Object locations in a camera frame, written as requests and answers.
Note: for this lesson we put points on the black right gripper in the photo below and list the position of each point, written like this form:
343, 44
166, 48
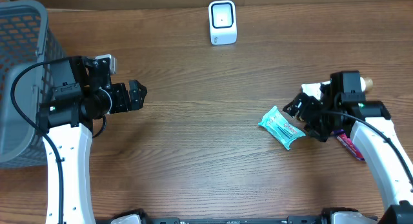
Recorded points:
303, 105

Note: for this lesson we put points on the mint green wipes pack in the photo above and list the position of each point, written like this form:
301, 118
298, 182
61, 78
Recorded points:
278, 126

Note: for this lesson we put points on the purple Carefree pad pack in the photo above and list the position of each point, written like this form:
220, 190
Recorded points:
348, 144

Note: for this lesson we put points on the white base mount left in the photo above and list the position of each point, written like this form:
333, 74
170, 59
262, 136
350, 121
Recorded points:
137, 216

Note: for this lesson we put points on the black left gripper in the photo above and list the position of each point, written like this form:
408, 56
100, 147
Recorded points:
128, 98

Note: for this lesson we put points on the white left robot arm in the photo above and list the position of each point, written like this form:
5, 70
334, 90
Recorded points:
82, 92

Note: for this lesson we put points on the white barcode scanner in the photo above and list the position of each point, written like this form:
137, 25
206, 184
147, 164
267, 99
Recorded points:
222, 22

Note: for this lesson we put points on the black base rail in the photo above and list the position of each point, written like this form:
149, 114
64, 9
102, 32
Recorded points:
288, 220

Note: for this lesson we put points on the white tube gold cap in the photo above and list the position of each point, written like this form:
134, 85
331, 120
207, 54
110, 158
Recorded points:
314, 89

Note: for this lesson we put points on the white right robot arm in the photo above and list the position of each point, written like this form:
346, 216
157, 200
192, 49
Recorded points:
370, 127

